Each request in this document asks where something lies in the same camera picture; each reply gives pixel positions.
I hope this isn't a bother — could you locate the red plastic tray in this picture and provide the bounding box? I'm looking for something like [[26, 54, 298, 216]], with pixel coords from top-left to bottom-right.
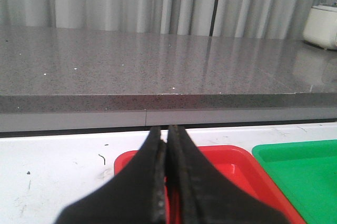
[[114, 145, 306, 223]]

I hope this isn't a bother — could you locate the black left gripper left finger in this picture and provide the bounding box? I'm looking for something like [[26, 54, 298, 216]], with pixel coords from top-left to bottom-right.
[[55, 126, 166, 223]]

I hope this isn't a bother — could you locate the grey pleated curtain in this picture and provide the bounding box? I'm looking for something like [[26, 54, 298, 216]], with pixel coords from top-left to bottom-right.
[[0, 0, 335, 40]]

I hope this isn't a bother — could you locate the grey granite countertop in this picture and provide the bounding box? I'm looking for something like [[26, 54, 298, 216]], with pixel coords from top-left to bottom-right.
[[1, 26, 336, 132]]

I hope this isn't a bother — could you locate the green plastic tray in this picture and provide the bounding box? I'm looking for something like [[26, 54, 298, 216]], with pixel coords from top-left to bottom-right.
[[252, 140, 336, 223]]

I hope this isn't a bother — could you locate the white appliance on counter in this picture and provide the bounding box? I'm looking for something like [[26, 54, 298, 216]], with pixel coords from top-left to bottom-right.
[[303, 5, 336, 50]]

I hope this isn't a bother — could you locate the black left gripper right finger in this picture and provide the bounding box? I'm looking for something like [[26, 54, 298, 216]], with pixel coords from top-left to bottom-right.
[[166, 125, 288, 223]]

